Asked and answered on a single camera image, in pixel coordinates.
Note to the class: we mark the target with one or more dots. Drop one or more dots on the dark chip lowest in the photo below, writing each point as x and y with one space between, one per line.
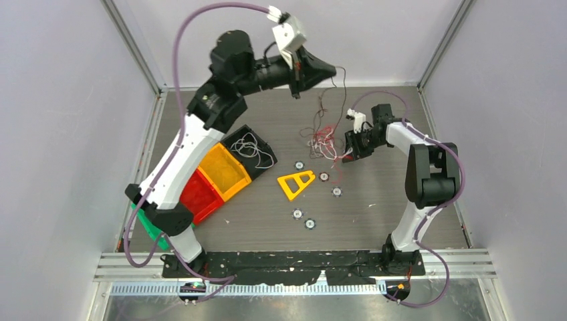
310 224

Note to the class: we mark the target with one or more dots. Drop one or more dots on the yellow plastic bin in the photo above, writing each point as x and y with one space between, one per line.
225 173

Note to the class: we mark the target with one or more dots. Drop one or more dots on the red plastic bin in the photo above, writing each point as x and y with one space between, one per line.
200 197

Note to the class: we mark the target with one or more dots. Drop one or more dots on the slotted aluminium rail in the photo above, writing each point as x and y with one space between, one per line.
319 288

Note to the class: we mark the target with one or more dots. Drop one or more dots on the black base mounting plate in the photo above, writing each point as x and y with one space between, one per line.
292 268

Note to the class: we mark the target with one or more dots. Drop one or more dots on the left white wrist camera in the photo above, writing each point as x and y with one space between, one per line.
289 34

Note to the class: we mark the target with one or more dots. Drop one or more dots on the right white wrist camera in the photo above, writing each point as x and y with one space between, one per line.
358 119

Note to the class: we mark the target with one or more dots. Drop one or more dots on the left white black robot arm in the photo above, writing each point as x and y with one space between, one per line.
216 105

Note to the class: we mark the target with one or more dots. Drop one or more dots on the dark chip lower left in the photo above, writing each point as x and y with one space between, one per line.
297 214

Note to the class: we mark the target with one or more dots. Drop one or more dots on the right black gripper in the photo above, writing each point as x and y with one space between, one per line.
352 141

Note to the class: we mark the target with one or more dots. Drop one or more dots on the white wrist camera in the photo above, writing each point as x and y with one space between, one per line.
289 34
358 119

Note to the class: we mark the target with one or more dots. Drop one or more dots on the yellow triangular plastic frame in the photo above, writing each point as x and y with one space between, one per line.
294 184

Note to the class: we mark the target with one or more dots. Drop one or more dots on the black plastic bin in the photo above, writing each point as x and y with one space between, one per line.
250 150

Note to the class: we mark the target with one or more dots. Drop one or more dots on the dark chip upper left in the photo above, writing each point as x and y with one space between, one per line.
299 165

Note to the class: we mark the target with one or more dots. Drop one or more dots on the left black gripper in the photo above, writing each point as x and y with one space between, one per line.
307 71

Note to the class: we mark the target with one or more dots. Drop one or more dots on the green plastic bin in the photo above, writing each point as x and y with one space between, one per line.
152 231

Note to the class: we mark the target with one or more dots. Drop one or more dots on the dark chip middle right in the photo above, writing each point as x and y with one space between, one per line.
337 192

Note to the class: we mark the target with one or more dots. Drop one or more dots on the dark chip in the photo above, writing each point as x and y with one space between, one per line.
337 192
297 214
299 165

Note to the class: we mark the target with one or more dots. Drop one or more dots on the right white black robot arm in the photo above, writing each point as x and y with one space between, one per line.
432 180

